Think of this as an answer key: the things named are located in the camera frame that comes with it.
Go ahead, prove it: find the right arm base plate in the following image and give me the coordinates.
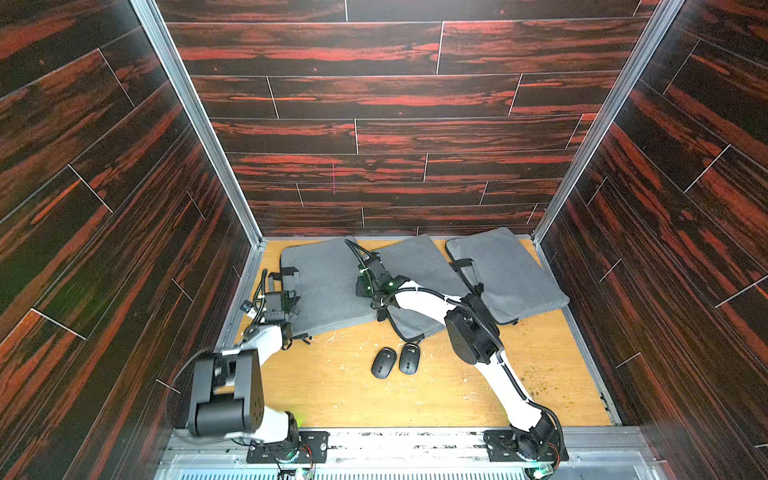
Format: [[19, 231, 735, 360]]
[[482, 429, 570, 464]]

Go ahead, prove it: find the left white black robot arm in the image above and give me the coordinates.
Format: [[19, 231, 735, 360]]
[[186, 292, 300, 461]]

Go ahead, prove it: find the grey laptop bag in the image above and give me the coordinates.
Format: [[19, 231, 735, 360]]
[[280, 238, 376, 339], [346, 235, 477, 344], [445, 227, 569, 325]]

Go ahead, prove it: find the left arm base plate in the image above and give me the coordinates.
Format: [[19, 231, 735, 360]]
[[246, 430, 330, 464]]

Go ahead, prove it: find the aluminium front rail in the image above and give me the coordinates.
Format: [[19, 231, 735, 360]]
[[155, 427, 670, 479]]

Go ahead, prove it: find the black computer mouse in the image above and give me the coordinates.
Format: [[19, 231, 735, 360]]
[[371, 347, 397, 379], [399, 343, 421, 375]]

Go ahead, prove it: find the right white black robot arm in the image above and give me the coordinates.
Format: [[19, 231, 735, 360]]
[[356, 257, 566, 462]]

